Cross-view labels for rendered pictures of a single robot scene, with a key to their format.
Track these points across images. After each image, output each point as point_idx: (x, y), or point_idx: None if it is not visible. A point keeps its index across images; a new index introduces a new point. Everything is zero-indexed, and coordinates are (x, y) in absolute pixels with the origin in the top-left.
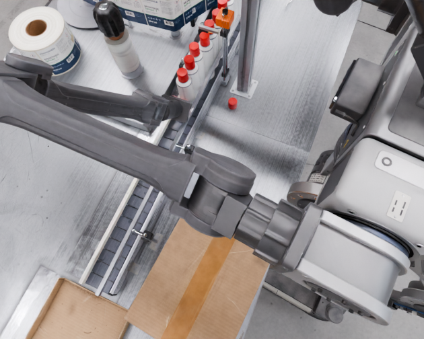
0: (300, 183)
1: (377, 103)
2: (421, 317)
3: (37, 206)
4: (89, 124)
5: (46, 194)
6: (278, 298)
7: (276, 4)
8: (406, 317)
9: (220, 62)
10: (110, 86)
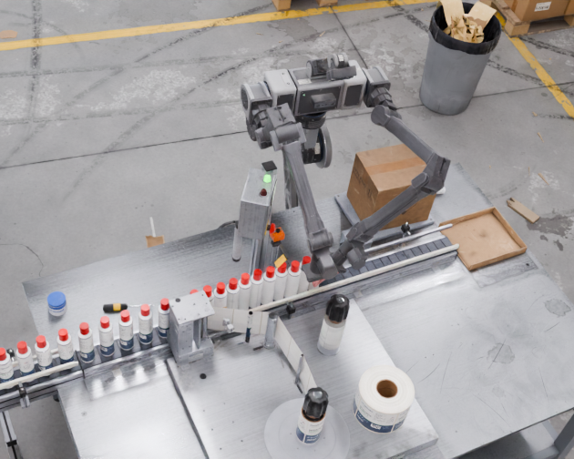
0: (327, 149)
1: (332, 86)
2: (230, 189)
3: (465, 321)
4: (414, 137)
5: (453, 323)
6: None
7: (153, 316)
8: (239, 197)
9: None
10: (355, 345)
